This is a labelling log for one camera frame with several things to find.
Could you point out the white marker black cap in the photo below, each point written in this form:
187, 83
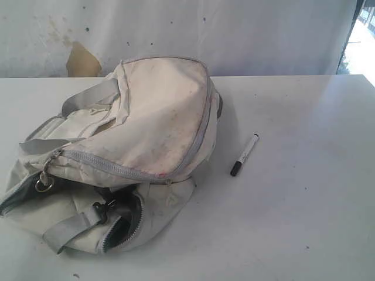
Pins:
244, 156

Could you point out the white fabric backpack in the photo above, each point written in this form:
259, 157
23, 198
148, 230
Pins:
117, 164

